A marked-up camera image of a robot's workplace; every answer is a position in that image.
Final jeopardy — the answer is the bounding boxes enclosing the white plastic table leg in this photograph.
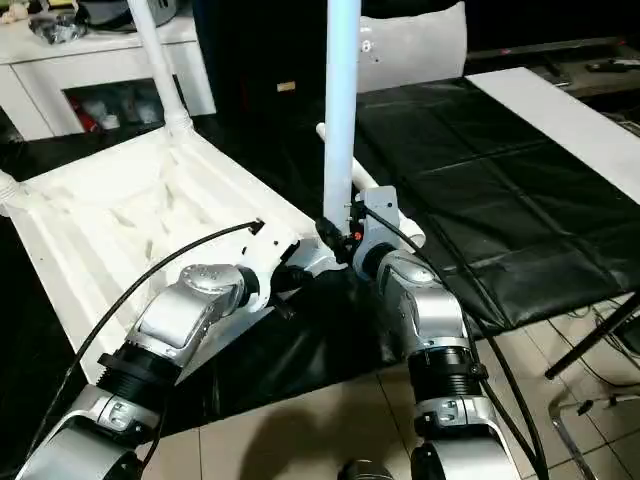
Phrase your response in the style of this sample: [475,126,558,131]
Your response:
[314,122,427,252]
[126,0,195,137]
[321,0,363,237]
[0,167,22,217]

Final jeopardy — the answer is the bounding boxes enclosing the white plastic table top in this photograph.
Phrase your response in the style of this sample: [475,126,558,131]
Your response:
[0,121,352,387]

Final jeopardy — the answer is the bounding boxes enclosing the black work mat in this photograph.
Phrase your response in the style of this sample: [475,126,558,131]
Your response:
[0,74,640,441]

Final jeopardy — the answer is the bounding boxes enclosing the grey cushion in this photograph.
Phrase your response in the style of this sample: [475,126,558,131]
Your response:
[356,2,470,95]

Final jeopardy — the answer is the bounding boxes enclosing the black box with yellow label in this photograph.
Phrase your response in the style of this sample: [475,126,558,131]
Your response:
[199,0,361,121]

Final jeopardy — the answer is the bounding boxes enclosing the white flat board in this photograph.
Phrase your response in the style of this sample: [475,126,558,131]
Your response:
[463,67,640,237]

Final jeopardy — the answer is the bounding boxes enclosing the black tripod leg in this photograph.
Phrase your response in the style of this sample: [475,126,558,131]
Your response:
[543,293,640,381]

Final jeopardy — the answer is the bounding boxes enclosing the white cabinet with glass doors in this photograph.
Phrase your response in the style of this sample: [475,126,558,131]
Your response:
[0,19,217,142]

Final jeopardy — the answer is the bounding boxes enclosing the grey rounded device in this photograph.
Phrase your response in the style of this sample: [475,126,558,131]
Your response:
[78,0,172,35]

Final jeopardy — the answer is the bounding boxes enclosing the dark tangled small object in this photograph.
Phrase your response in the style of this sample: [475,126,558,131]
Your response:
[28,14,87,45]

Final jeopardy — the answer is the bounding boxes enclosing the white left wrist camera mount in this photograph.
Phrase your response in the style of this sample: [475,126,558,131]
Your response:
[238,226,302,315]

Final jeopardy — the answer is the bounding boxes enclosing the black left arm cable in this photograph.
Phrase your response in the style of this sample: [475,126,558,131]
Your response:
[34,221,266,480]

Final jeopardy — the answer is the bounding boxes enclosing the thin floor cables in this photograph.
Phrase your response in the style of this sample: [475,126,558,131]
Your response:
[547,304,640,396]

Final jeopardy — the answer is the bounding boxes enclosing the chrome metal frame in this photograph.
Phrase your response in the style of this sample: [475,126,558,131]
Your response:
[547,396,640,480]

